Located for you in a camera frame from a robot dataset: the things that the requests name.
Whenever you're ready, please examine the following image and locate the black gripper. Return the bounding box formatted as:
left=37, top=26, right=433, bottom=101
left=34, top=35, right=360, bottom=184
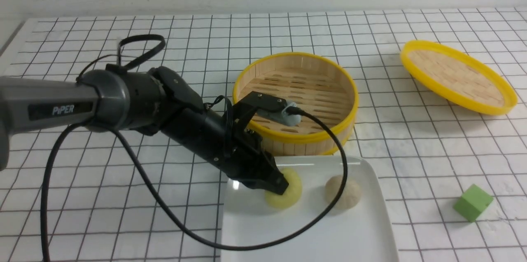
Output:
left=159, top=103, right=289, bottom=196

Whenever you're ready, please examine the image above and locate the yellow steamed bun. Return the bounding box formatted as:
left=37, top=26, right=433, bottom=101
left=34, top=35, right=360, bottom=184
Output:
left=265, top=168, right=303, bottom=210

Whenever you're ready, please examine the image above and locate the white steamed bun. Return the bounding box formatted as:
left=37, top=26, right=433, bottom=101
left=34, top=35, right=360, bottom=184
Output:
left=324, top=175, right=363, bottom=210

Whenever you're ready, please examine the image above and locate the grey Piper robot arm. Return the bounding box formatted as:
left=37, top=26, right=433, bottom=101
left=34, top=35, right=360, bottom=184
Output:
left=0, top=67, right=289, bottom=195

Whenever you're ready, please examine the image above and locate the white square plate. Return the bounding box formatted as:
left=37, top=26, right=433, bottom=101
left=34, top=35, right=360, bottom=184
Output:
left=221, top=155, right=399, bottom=262

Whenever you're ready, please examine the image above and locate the bamboo steamer basket yellow rim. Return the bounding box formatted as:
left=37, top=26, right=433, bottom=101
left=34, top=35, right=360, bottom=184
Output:
left=232, top=52, right=359, bottom=156

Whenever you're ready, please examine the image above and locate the green foam cube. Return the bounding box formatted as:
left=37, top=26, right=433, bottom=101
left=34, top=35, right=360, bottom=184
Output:
left=453, top=184, right=494, bottom=222

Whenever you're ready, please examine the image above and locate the bamboo steamer lid yellow rim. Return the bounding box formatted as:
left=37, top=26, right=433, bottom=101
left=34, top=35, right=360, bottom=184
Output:
left=400, top=40, right=518, bottom=116

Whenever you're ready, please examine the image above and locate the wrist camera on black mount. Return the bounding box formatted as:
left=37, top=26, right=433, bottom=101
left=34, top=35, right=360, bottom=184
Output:
left=223, top=91, right=301, bottom=133

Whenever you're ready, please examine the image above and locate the black camera cable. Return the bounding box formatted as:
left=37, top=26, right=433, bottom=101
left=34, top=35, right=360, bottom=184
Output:
left=40, top=35, right=349, bottom=262

